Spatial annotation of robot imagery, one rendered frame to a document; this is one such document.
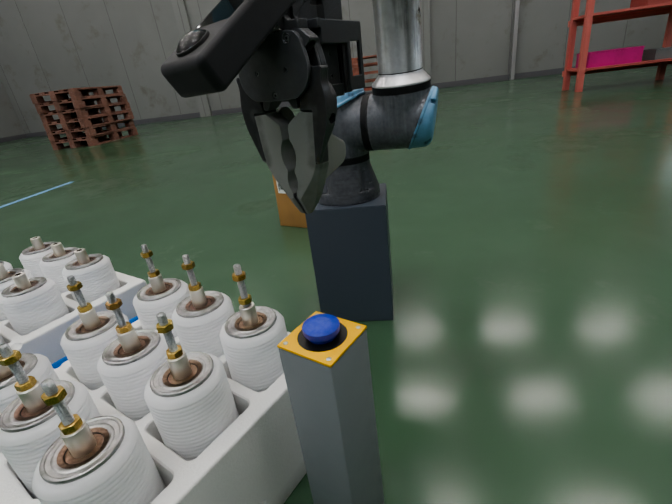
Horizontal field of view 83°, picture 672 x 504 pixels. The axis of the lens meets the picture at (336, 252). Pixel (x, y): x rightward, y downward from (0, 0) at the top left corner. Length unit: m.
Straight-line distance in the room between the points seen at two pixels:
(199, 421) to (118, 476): 0.10
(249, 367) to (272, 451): 0.12
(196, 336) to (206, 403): 0.16
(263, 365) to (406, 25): 0.62
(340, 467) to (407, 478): 0.20
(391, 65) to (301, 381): 0.59
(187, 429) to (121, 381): 0.13
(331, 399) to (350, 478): 0.12
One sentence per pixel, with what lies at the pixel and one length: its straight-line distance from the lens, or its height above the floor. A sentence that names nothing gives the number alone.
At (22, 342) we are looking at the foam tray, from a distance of 0.94.
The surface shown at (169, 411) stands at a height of 0.24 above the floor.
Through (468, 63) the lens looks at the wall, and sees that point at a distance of 10.48.
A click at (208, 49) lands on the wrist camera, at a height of 0.58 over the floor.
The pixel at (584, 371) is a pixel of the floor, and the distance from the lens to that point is 0.89.
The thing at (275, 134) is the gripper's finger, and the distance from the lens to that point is 0.34.
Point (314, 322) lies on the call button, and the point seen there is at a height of 0.33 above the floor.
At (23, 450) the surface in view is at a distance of 0.58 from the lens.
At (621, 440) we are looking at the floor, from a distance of 0.79.
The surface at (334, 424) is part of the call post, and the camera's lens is 0.44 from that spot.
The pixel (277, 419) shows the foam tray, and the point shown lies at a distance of 0.57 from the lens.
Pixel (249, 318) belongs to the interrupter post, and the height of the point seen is 0.26.
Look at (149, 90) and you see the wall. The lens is 12.10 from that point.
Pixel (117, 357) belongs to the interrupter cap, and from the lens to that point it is 0.61.
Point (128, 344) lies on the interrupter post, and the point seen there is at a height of 0.26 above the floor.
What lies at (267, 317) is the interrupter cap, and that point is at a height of 0.25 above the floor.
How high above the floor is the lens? 0.56
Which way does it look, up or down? 25 degrees down
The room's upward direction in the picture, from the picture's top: 7 degrees counter-clockwise
